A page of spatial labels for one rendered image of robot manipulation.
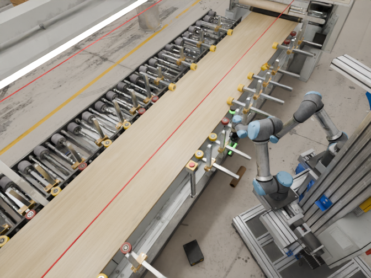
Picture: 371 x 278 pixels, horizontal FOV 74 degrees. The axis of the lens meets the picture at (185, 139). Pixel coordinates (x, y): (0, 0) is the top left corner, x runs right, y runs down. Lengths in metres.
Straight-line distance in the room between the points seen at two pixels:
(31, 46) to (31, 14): 0.10
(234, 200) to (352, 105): 2.52
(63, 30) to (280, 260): 2.49
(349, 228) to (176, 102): 1.91
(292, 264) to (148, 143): 1.78
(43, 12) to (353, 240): 1.91
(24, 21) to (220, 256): 2.56
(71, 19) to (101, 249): 1.56
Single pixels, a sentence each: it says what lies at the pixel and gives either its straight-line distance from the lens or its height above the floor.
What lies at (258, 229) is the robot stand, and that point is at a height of 0.21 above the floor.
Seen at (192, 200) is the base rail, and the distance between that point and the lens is 2.29.
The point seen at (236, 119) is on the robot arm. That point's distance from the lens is 2.05.
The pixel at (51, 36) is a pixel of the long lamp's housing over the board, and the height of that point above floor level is 2.37.
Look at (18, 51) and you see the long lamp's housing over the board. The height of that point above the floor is 2.37.
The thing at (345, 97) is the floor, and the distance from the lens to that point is 4.73.
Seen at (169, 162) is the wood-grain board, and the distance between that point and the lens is 2.27.
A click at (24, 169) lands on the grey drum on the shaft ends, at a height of 0.85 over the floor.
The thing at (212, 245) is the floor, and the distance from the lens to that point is 2.89.
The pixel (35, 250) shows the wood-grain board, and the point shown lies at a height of 0.90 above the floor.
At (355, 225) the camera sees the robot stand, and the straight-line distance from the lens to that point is 1.91.
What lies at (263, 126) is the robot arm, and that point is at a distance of 1.64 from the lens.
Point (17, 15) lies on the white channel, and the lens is 0.99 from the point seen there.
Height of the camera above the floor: 2.80
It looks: 52 degrees down
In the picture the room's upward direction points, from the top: 4 degrees counter-clockwise
